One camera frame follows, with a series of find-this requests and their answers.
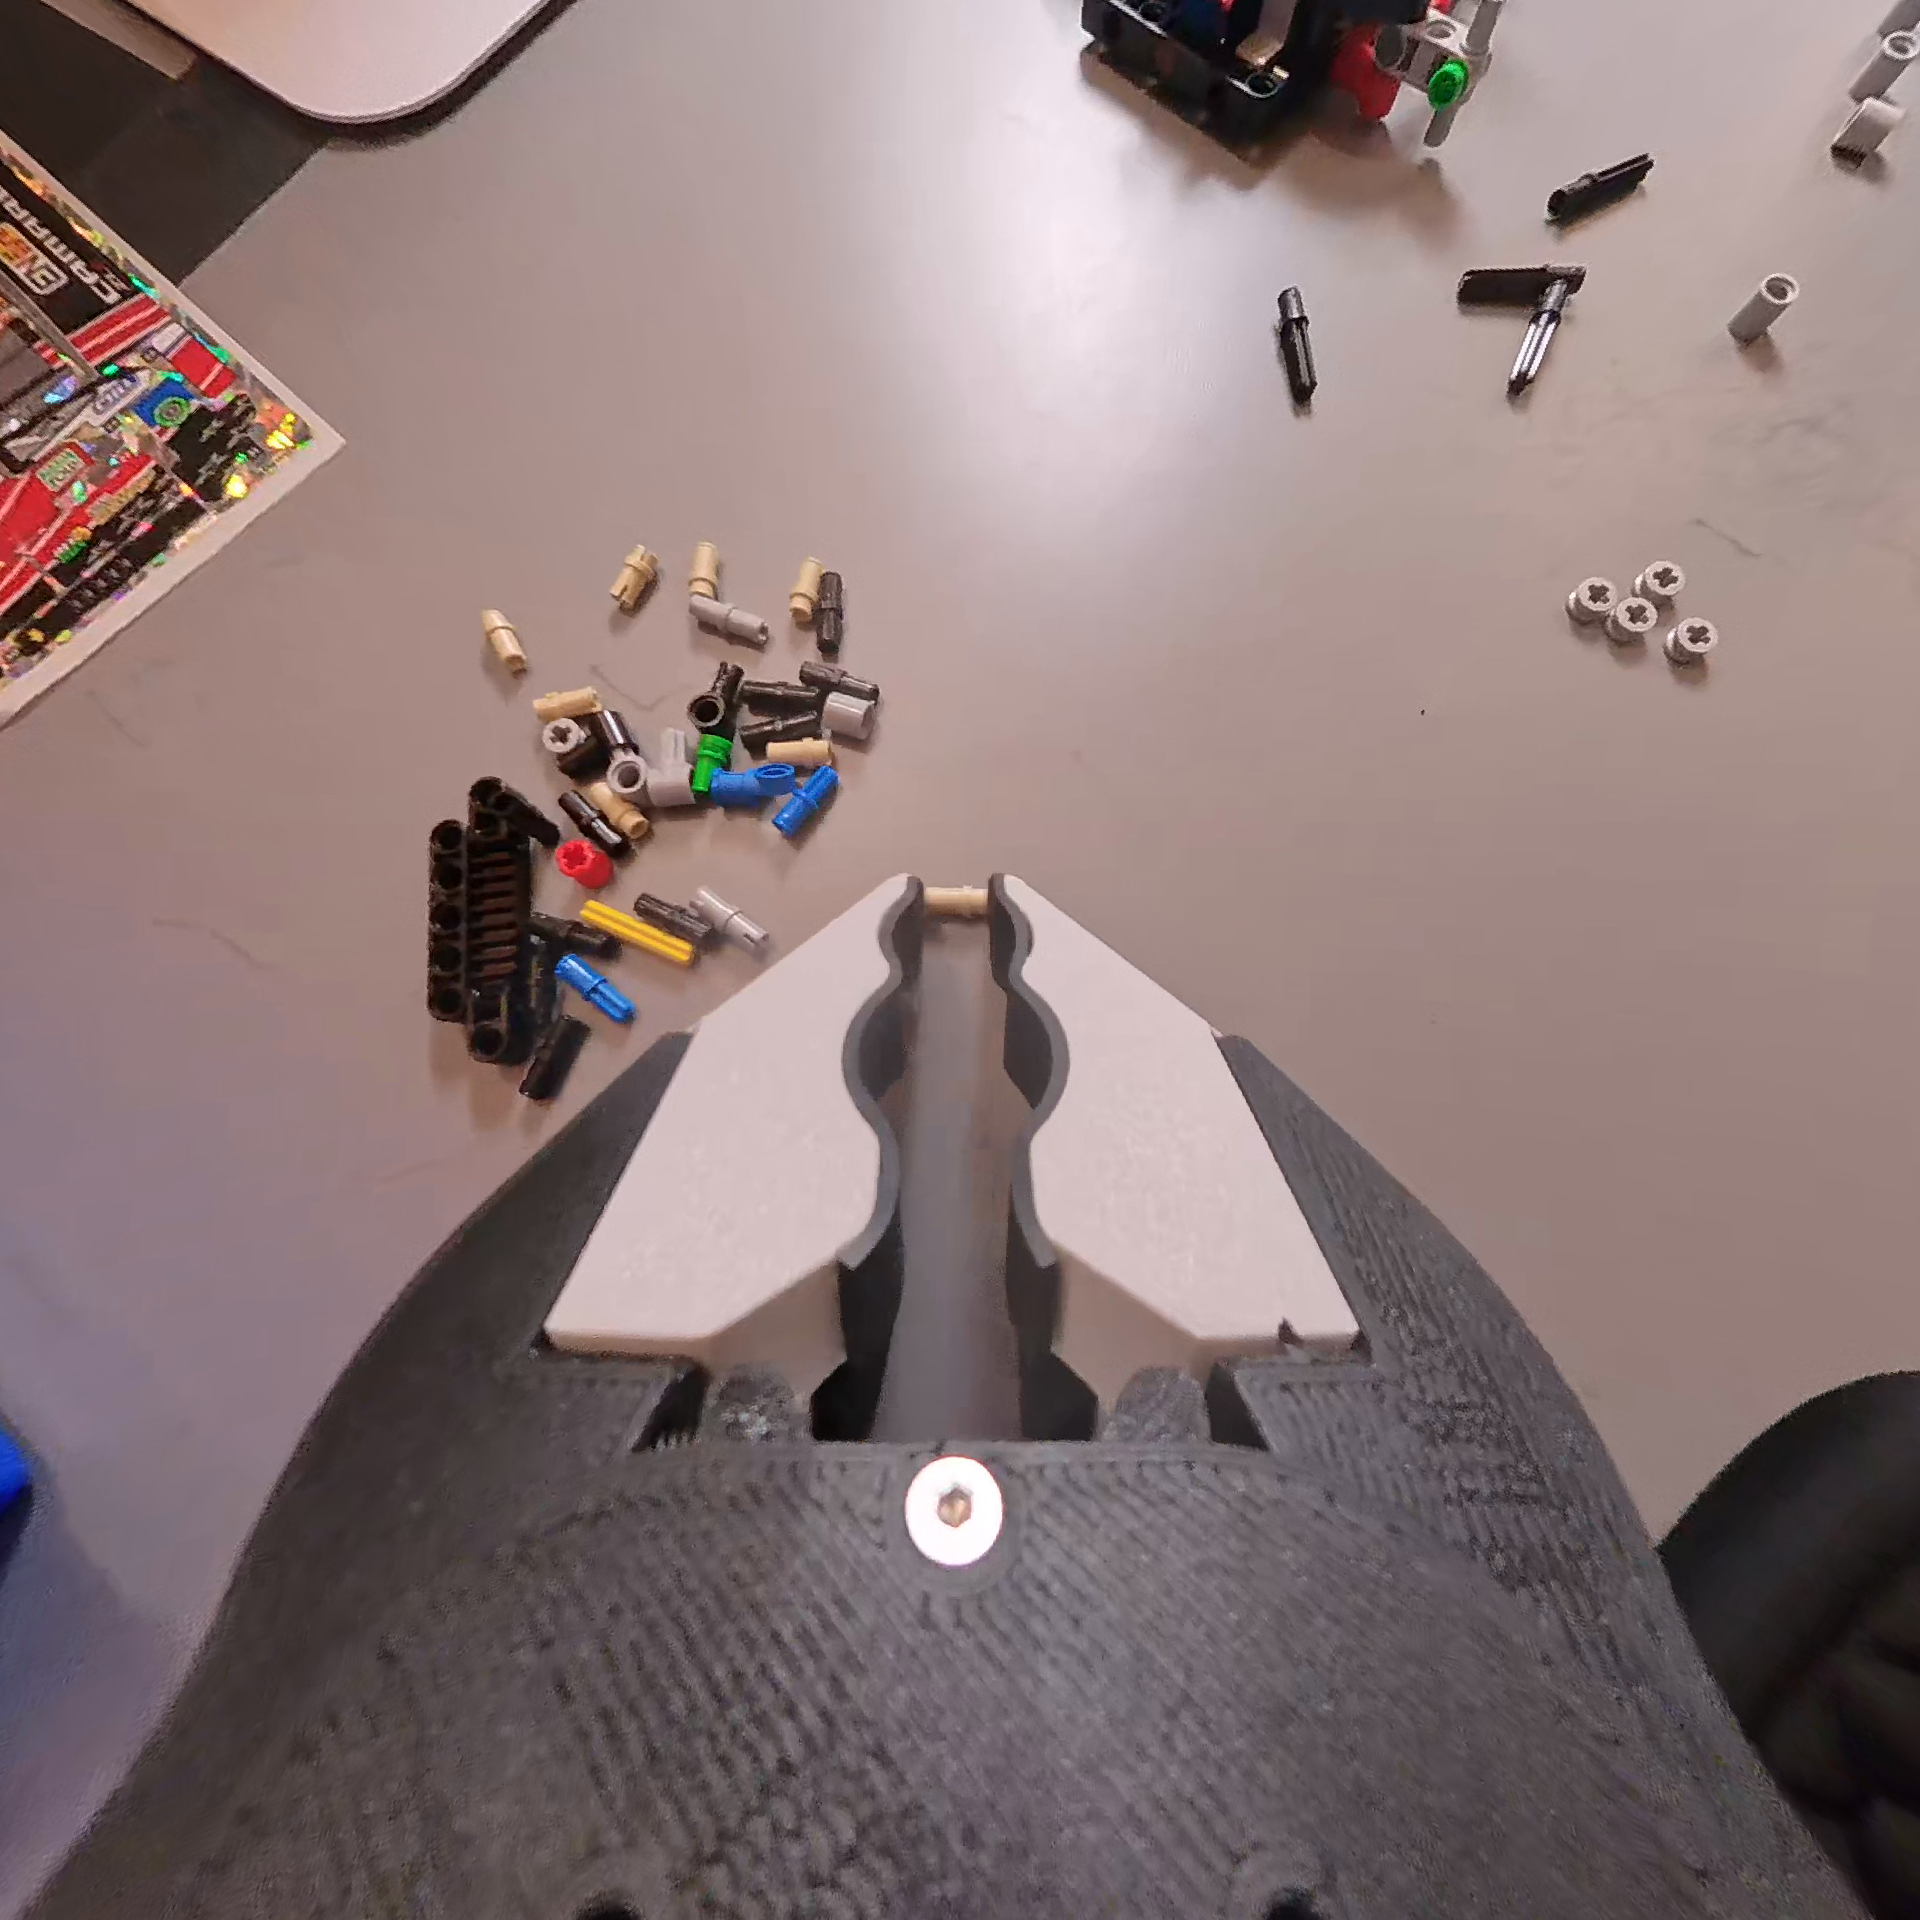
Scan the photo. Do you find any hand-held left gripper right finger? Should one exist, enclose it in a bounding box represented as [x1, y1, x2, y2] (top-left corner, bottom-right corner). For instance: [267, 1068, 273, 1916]
[990, 874, 1362, 1397]

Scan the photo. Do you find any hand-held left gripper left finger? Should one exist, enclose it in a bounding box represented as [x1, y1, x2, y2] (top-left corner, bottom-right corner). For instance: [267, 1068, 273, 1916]
[544, 874, 923, 1389]

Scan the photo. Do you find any pile of mixed lego pieces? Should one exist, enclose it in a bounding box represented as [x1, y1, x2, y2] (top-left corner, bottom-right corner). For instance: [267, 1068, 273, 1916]
[477, 540, 888, 1103]

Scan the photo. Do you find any black lego technic beam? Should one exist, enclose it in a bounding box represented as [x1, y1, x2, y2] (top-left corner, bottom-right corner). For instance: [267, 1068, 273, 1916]
[462, 778, 561, 1068]
[426, 815, 473, 1025]

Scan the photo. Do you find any black lego axle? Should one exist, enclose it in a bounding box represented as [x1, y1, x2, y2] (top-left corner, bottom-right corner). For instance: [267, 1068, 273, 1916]
[1506, 279, 1574, 397]

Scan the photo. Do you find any partly built lego model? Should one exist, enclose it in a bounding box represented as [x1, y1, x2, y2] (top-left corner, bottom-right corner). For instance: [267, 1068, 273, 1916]
[1078, 0, 1506, 148]

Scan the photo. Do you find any printed instruction booklet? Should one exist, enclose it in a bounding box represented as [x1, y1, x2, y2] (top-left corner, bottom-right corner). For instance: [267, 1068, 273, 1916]
[0, 129, 347, 732]

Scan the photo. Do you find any white flat-base desk stand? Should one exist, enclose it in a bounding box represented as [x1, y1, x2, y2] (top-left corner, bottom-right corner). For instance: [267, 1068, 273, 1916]
[113, 0, 578, 125]

